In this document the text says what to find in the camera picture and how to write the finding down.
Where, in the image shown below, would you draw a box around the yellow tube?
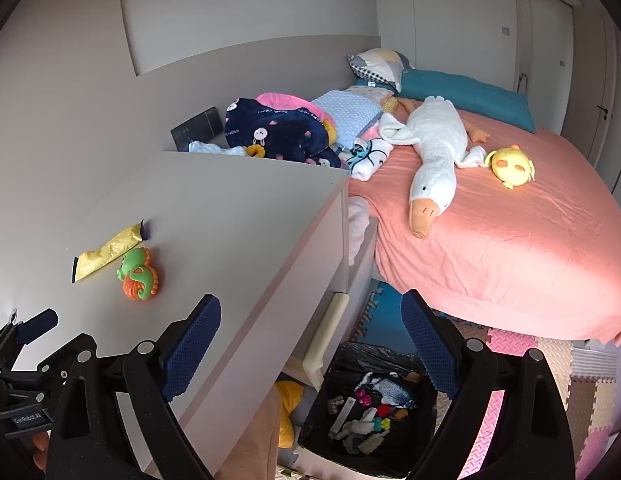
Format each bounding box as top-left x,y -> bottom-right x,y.
72,220 -> 150,283

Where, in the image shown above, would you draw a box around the navy rabbit print blanket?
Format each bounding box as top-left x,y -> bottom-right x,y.
224,97 -> 341,168

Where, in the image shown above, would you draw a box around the pale pink fluffy cloth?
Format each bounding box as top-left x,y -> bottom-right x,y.
348,195 -> 372,267

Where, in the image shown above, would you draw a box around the white closet doors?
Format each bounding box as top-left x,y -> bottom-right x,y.
515,0 -> 576,136

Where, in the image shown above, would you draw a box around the black bin with black bag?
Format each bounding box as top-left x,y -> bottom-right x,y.
296,341 -> 440,479

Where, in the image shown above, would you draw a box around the white dresser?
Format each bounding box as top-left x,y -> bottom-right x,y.
0,150 -> 380,480

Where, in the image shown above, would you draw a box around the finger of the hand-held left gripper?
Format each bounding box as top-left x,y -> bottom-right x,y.
0,309 -> 60,376
0,355 -> 67,397

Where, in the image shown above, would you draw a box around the white patterned folded quilt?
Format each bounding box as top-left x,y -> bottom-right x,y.
343,85 -> 396,99

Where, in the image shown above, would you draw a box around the pink fleece cloth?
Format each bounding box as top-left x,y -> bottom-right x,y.
255,91 -> 336,126

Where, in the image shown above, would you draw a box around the bed with pink sheet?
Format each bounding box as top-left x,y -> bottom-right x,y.
348,112 -> 621,346

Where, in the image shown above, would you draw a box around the white cartoon print blanket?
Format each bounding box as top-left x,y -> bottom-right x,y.
348,137 -> 394,182

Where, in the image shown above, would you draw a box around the yellow floor plush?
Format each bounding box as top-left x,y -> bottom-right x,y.
274,380 -> 305,448

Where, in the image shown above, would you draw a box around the green orange teether toy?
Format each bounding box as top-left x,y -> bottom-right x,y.
116,246 -> 164,302

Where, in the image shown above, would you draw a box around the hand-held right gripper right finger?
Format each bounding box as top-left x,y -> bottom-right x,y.
399,289 -> 576,480

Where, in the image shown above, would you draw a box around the grey yellow patchwork pillow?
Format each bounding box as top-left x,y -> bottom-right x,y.
347,48 -> 416,93

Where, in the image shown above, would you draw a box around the coloured foam floor mat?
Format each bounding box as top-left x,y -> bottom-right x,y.
351,280 -> 621,480

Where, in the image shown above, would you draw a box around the white door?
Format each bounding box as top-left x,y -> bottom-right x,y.
573,10 -> 617,166

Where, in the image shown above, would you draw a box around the beige foam drawer guard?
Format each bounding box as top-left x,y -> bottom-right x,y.
301,292 -> 350,390

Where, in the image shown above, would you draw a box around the light blue dotted blanket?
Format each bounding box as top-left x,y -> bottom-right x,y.
310,90 -> 384,148

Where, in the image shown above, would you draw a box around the person's left hand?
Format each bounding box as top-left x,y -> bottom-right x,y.
32,432 -> 52,469

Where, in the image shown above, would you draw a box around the white goose plush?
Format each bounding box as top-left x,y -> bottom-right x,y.
379,95 -> 491,240

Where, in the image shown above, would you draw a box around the black wall panel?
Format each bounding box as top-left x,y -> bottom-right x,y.
170,106 -> 222,152

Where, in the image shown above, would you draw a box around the white flat tube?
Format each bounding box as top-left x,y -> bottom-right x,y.
331,395 -> 359,438

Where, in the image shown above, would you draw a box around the teal pillow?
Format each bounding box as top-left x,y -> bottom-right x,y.
355,69 -> 536,135

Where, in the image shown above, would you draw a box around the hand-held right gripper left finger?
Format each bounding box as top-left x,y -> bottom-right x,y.
45,294 -> 224,480

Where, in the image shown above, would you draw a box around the light blue small cloth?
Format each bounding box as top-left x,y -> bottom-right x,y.
189,140 -> 236,156

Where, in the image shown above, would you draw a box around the yellow chick plush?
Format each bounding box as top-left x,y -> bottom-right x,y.
485,145 -> 536,190

